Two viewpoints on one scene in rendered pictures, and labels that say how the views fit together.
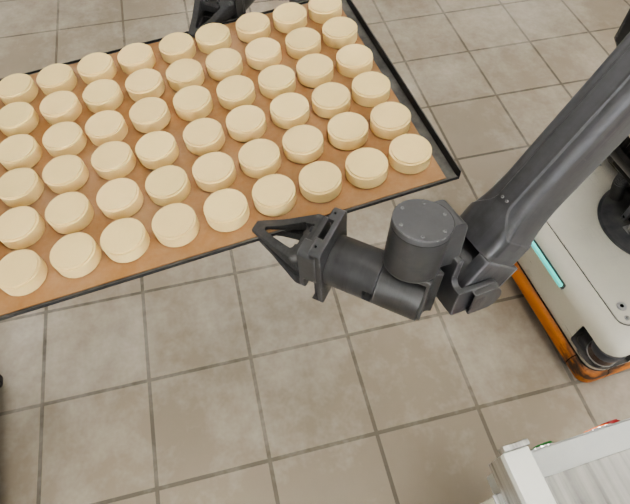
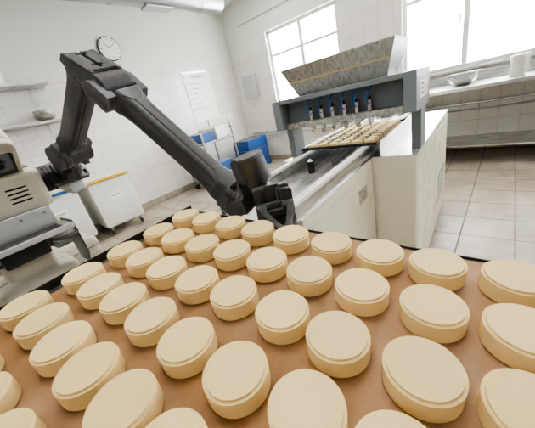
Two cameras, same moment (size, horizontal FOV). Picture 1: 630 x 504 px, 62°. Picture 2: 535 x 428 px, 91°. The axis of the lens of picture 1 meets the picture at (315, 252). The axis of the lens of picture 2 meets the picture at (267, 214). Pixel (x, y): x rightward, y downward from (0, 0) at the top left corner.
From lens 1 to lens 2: 0.72 m
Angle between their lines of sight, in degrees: 87
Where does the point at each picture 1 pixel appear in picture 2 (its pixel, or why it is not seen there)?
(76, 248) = (430, 259)
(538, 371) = not seen: hidden behind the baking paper
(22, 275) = (506, 264)
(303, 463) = not seen: outside the picture
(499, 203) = (216, 169)
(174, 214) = (326, 243)
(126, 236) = (375, 247)
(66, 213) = (433, 295)
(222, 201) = (289, 234)
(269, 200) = (266, 223)
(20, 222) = (515, 322)
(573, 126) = (186, 139)
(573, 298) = not seen: hidden behind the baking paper
